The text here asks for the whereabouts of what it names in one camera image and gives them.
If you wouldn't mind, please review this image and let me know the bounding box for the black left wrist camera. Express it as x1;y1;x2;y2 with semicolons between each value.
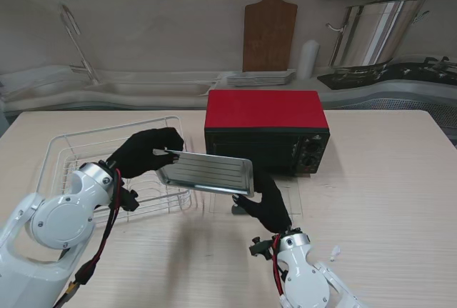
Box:
119;186;140;212

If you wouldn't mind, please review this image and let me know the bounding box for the red black arm cable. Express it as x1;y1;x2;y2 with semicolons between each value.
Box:
269;234;287;302
53;168;126;305

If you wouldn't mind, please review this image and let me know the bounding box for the brown wooden cutting board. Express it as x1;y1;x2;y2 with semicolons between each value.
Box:
242;0;298;72

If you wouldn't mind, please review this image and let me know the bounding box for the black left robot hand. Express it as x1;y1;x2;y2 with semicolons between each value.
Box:
106;127;185;180

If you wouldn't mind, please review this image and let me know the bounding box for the ribbed metal baking tray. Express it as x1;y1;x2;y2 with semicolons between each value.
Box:
155;148;255;198

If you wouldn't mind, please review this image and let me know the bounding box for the red black left arm cable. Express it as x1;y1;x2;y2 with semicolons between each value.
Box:
53;168;126;305

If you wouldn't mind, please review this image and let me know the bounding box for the red black right arm cable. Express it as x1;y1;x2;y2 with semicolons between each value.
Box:
269;234;287;302

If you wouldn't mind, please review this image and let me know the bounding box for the stack of white plates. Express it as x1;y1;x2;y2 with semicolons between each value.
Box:
226;70;297;86

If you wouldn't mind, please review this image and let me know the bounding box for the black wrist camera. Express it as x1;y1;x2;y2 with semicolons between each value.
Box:
119;186;140;212
248;236;274;259

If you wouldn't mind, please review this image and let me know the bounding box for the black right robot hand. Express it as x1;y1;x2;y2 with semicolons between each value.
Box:
231;170;292;234

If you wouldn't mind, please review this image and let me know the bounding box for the black gas stove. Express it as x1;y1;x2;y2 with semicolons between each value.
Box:
316;56;457;91

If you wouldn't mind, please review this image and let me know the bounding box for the red-topped black toaster oven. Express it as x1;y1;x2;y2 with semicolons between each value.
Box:
203;89;330;177

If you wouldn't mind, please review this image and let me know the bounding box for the stainless steel stock pot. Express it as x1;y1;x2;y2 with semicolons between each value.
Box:
325;0;431;69

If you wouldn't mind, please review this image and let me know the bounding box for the white cylindrical bottle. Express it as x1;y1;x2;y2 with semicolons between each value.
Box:
298;39;320;80

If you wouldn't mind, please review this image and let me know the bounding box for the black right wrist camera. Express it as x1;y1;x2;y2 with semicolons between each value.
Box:
248;236;274;259

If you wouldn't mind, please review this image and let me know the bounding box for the chrome kitchen faucet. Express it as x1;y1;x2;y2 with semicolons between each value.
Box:
60;4;101;86

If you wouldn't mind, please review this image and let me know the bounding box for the glass oven door with handle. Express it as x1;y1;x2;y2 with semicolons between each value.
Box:
208;179;303;217

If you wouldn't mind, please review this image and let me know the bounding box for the white kitchen sink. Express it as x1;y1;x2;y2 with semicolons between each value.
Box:
81;81;219;97

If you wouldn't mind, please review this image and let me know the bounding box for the white wire dish rack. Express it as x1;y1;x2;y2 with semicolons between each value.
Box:
37;115;196;223

